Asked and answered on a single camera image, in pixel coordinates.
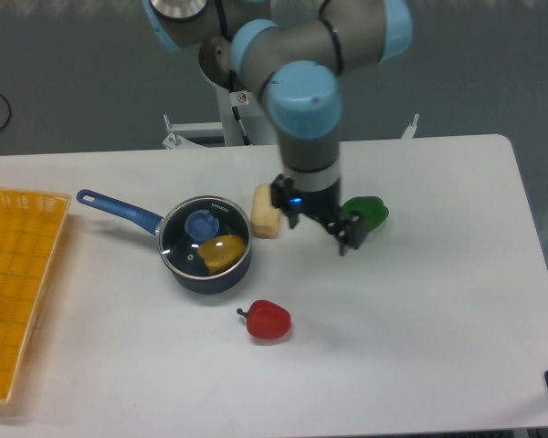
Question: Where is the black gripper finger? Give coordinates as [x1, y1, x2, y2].
[323, 212, 365, 256]
[270, 173, 300, 229]

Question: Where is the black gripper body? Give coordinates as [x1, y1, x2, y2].
[293, 180, 341, 228]

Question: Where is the glass lid blue knob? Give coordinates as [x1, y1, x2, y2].
[158, 195, 251, 278]

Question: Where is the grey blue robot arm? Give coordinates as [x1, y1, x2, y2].
[143, 1, 413, 250]

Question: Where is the green bell pepper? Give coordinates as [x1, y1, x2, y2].
[342, 196, 389, 233]

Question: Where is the beige bread loaf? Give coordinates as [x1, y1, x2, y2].
[250, 183, 280, 239]

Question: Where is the yellow bell pepper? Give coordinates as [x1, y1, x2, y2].
[198, 235, 247, 276]

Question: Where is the red bell pepper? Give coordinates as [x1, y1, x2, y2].
[237, 299, 291, 340]

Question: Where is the dark blue saucepan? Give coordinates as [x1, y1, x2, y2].
[77, 189, 252, 295]

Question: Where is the yellow plastic basket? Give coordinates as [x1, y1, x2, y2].
[0, 187, 71, 404]

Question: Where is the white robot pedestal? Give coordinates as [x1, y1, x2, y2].
[161, 36, 420, 151]

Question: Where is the black cable on pedestal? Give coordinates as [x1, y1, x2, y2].
[228, 68, 252, 147]

